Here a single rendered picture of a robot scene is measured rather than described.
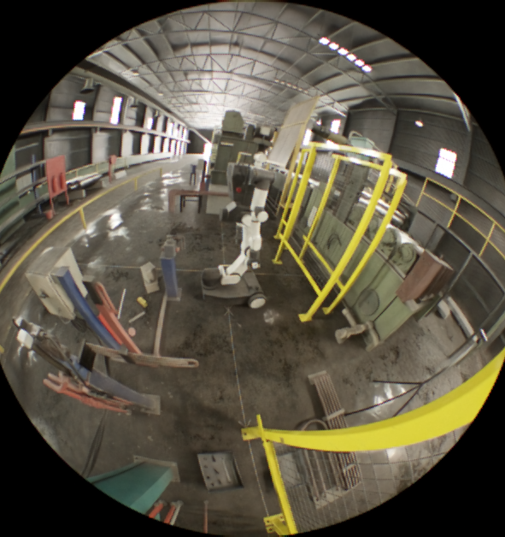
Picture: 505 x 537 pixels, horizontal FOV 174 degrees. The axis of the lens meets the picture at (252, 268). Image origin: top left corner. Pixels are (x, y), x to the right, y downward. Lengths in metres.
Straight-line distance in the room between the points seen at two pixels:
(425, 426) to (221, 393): 1.34
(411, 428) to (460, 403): 0.09
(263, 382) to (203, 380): 0.50
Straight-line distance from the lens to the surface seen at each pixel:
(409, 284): 1.99
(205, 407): 1.44
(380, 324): 2.32
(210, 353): 1.54
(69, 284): 1.08
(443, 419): 0.31
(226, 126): 4.61
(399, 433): 0.35
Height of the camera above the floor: 1.44
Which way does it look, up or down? 37 degrees down
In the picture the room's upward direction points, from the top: 15 degrees clockwise
